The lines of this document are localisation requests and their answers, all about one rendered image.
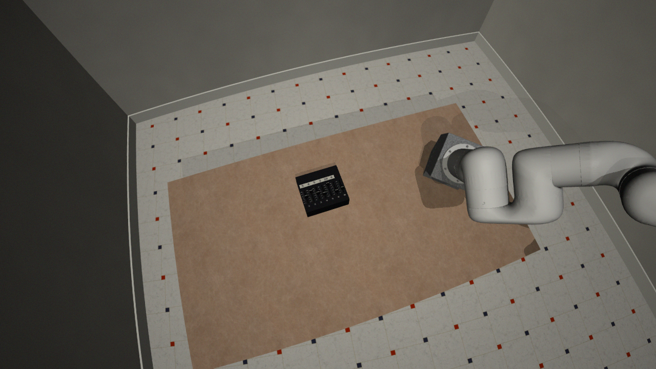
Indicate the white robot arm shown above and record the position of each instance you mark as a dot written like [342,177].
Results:
[539,175]

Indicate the black lighting desk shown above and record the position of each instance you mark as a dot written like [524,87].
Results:
[322,190]

